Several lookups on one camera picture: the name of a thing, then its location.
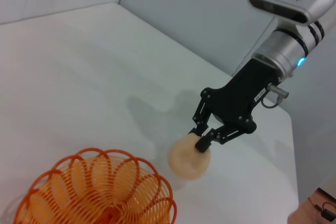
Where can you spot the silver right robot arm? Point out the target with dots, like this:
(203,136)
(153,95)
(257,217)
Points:
(286,48)

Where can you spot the beige steamed bun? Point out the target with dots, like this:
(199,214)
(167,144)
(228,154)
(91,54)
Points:
(186,161)

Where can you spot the black power adapter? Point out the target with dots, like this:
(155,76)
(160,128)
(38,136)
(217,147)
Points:
(329,212)

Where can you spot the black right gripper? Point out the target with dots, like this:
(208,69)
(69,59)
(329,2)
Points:
(244,95)

